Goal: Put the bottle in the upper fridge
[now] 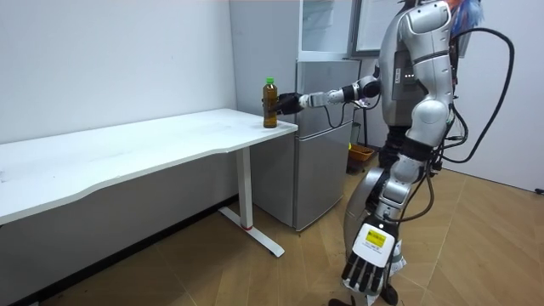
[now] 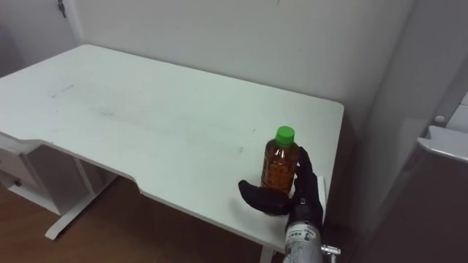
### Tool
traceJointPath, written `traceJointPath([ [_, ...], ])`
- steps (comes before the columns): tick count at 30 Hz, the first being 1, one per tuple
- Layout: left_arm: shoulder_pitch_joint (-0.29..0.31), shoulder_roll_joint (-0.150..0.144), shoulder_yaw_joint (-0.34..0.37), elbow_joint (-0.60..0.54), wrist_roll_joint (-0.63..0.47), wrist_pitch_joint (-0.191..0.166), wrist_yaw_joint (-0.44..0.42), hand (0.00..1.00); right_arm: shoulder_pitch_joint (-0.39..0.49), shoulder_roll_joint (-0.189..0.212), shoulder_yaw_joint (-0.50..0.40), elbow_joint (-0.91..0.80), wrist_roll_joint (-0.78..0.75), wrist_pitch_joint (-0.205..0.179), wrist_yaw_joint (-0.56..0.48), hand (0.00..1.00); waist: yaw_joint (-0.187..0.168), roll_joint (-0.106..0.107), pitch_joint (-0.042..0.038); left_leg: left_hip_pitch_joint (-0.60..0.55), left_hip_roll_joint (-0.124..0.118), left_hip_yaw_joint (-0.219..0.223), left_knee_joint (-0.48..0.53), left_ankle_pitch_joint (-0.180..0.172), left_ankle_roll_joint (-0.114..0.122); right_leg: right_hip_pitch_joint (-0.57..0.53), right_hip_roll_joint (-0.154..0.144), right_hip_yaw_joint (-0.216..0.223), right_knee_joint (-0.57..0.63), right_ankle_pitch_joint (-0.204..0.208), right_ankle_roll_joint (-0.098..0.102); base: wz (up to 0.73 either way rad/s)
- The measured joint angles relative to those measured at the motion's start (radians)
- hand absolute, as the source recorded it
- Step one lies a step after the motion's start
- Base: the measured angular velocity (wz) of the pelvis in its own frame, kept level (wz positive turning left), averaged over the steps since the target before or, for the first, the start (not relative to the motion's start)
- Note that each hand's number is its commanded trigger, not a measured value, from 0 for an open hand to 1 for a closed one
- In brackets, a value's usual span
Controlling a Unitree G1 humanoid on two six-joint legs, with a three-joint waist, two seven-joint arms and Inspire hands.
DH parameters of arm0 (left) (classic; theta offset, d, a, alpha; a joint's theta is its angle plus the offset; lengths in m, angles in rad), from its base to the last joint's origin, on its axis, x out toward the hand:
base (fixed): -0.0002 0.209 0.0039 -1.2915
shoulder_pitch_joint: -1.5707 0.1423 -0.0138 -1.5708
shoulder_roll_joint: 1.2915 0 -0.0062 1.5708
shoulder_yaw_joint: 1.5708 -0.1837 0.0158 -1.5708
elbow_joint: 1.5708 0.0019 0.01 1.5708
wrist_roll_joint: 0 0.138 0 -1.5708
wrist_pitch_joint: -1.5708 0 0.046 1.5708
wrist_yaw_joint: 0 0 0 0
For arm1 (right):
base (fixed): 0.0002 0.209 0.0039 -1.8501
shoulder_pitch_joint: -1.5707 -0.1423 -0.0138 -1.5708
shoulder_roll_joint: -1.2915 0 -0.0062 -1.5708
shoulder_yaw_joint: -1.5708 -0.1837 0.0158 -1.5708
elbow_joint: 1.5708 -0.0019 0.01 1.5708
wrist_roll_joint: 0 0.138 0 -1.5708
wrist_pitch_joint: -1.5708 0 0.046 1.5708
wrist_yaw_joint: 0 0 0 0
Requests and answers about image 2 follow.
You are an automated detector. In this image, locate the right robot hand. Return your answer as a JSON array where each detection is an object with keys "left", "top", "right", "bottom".
[{"left": 238, "top": 146, "right": 327, "bottom": 232}]

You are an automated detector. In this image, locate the brown tea bottle green cap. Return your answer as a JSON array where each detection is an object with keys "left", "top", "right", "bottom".
[{"left": 260, "top": 126, "right": 301, "bottom": 196}]

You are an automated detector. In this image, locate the white desk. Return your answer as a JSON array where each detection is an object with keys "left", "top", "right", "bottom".
[{"left": 0, "top": 44, "right": 345, "bottom": 263}]

